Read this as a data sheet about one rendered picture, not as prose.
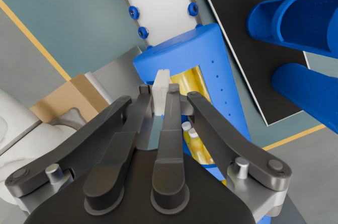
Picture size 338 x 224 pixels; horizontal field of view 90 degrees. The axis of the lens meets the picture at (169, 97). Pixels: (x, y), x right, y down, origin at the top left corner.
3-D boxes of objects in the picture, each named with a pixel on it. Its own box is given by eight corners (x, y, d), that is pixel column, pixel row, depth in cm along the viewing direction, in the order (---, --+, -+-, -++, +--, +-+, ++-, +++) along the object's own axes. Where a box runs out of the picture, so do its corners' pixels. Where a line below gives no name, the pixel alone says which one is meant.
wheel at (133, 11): (125, 7, 62) (130, 5, 63) (130, 20, 64) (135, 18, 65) (131, 6, 59) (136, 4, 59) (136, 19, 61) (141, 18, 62)
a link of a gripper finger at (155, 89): (162, 116, 17) (154, 116, 17) (165, 90, 23) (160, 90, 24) (159, 88, 16) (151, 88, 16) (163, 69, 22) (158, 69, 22)
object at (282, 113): (260, 119, 188) (267, 127, 174) (196, -16, 138) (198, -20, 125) (310, 97, 175) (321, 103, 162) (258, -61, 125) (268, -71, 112)
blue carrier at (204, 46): (209, 185, 102) (212, 243, 77) (146, 48, 70) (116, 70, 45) (260, 180, 93) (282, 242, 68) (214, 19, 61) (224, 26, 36)
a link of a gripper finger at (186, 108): (166, 102, 15) (201, 100, 14) (168, 83, 19) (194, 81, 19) (167, 118, 15) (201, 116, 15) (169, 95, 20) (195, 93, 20)
